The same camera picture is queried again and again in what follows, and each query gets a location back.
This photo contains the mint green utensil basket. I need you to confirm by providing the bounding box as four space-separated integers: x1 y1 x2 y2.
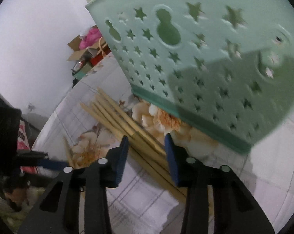
86 0 294 153

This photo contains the bamboo chopstick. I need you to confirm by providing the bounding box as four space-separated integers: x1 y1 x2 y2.
82 101 187 203
79 102 188 204
92 94 187 201
97 87 166 156

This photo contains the red gift bag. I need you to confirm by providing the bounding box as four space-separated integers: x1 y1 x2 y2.
90 37 111 66

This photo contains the floral grey tablecloth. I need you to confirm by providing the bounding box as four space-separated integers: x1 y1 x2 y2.
33 55 294 233

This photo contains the pink plastic bag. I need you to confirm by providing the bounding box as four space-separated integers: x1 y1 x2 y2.
79 28 102 50

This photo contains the cardboard box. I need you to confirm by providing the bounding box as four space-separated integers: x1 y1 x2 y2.
67 25 107 61

